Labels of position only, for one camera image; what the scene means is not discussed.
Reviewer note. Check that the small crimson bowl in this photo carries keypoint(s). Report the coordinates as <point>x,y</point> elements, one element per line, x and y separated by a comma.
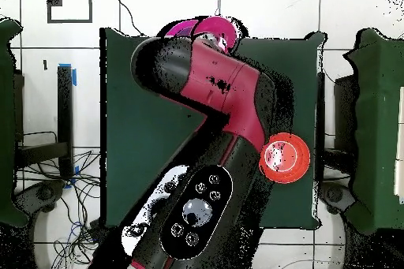
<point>217,26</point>

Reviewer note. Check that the pink bowl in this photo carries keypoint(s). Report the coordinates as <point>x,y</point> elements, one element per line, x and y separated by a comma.
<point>180,26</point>

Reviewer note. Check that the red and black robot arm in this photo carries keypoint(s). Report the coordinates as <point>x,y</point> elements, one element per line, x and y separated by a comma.
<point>221,92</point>

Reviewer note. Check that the dark green tablecloth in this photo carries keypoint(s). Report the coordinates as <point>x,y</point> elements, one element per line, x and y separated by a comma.
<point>142,139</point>

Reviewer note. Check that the large red-orange bowl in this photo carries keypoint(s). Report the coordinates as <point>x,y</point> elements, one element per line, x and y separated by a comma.
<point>290,158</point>

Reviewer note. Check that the blue tape strip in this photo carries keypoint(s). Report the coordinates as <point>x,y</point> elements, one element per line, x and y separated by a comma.
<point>74,78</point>

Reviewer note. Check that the black bench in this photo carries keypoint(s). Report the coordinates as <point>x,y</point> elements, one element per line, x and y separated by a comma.
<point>64,108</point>

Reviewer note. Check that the green cloth side table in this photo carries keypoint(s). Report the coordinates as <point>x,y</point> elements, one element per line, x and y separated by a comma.
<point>372,124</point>
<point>6,171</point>

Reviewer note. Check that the white box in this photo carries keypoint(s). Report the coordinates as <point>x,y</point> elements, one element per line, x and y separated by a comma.
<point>400,171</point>

